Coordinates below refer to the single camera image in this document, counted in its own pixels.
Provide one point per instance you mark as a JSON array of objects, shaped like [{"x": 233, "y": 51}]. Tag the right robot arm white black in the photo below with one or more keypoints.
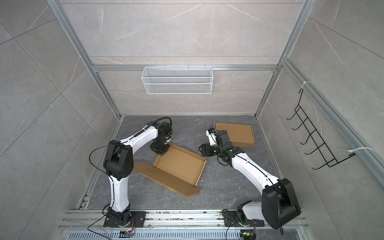
[{"x": 279, "y": 203}]

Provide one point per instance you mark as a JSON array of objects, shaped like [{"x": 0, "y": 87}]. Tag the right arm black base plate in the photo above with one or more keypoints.
[{"x": 231, "y": 218}]

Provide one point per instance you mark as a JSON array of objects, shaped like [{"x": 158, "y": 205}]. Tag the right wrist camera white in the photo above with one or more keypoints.
[{"x": 211, "y": 136}]

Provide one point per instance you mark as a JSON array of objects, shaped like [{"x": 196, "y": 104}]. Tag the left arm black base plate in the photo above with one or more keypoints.
[{"x": 132, "y": 219}]

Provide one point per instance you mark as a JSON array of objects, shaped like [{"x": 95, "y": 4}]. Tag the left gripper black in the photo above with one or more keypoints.
[{"x": 161, "y": 151}]

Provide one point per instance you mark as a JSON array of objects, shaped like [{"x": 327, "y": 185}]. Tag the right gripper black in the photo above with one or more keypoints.
[{"x": 206, "y": 150}]

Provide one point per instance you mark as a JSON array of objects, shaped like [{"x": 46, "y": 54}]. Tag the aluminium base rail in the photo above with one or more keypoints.
[{"x": 175, "y": 225}]

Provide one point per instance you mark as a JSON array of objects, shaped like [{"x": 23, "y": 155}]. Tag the white zip tie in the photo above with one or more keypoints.
[{"x": 359, "y": 148}]

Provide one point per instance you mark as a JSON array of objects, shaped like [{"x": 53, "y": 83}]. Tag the black wire hook rack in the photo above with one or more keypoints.
[{"x": 314, "y": 136}]

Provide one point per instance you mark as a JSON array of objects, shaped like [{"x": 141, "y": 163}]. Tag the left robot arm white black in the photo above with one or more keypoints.
[{"x": 119, "y": 163}]

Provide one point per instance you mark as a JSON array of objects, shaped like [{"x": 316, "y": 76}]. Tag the aluminium frame profiles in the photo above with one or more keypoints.
[{"x": 369, "y": 158}]

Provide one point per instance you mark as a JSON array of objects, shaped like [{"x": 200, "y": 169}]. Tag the brown cardboard box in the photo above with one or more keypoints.
[
  {"x": 240, "y": 135},
  {"x": 178, "y": 169}
]

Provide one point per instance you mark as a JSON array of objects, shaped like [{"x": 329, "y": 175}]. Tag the white wire mesh basket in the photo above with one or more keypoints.
[{"x": 177, "y": 80}]

